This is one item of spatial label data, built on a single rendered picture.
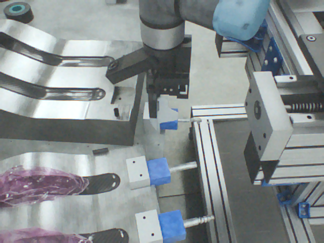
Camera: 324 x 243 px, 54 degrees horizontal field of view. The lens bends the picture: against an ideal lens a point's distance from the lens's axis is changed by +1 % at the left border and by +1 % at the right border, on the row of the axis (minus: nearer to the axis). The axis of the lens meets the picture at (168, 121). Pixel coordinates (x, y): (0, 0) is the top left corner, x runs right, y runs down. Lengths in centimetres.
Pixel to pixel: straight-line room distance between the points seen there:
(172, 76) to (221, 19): 18
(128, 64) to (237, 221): 85
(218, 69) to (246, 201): 104
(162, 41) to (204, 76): 153
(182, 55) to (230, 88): 144
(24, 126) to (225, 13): 49
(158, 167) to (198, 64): 158
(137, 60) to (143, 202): 26
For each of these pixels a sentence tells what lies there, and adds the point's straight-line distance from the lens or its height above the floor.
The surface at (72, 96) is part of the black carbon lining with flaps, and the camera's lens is 72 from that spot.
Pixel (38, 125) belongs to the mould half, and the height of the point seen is 86.
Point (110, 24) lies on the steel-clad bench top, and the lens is 105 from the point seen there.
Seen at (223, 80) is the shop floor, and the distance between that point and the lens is 203.
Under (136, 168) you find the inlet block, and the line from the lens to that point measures 58.
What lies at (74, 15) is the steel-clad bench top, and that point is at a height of 80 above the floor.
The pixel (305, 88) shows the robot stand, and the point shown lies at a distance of 62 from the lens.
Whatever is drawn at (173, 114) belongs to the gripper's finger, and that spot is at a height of 89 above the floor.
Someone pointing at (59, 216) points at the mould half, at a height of 88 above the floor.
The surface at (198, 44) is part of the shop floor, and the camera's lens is 229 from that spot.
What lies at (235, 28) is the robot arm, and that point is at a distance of 43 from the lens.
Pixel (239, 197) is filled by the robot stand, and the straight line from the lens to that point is 132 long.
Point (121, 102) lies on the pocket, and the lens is 71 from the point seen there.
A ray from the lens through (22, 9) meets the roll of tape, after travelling 113.
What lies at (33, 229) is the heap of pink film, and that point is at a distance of 54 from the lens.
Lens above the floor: 138
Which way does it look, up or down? 51 degrees down
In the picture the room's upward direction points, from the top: straight up
